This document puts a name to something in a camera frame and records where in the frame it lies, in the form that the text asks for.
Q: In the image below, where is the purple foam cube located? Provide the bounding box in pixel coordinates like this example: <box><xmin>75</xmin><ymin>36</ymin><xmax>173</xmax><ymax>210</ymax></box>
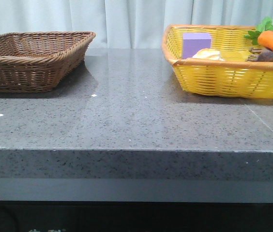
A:
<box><xmin>182</xmin><ymin>32</ymin><xmax>212</xmax><ymax>58</ymax></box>

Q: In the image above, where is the brown toy animal figure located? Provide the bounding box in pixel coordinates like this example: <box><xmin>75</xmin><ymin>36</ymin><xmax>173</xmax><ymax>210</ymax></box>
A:
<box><xmin>245</xmin><ymin>47</ymin><xmax>273</xmax><ymax>62</ymax></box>

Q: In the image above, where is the yellow wicker basket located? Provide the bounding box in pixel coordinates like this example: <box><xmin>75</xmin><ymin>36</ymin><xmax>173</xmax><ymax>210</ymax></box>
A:
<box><xmin>161</xmin><ymin>24</ymin><xmax>273</xmax><ymax>99</ymax></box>

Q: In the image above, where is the white curtain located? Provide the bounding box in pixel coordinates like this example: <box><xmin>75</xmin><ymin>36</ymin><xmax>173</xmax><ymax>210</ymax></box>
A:
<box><xmin>0</xmin><ymin>0</ymin><xmax>273</xmax><ymax>48</ymax></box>

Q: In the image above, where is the brown wicker basket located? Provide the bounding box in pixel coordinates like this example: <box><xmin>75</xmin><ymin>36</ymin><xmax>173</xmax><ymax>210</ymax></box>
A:
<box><xmin>0</xmin><ymin>31</ymin><xmax>96</xmax><ymax>93</ymax></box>

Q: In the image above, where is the toy croissant bread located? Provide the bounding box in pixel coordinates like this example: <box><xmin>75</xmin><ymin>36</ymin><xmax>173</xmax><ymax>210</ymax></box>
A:
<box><xmin>192</xmin><ymin>48</ymin><xmax>225</xmax><ymax>61</ymax></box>

